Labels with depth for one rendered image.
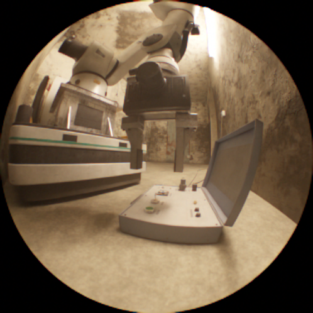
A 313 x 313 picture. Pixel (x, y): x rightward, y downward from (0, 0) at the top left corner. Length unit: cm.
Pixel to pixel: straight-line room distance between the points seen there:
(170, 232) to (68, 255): 25
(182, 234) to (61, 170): 47
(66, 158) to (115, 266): 41
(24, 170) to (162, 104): 53
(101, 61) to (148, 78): 70
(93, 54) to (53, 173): 79
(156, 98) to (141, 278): 44
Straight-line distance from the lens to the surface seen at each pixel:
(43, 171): 49
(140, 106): 35
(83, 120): 73
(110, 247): 30
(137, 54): 105
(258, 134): 30
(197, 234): 29
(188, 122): 34
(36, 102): 101
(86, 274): 26
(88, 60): 94
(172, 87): 36
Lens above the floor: 22
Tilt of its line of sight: level
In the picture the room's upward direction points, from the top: 2 degrees clockwise
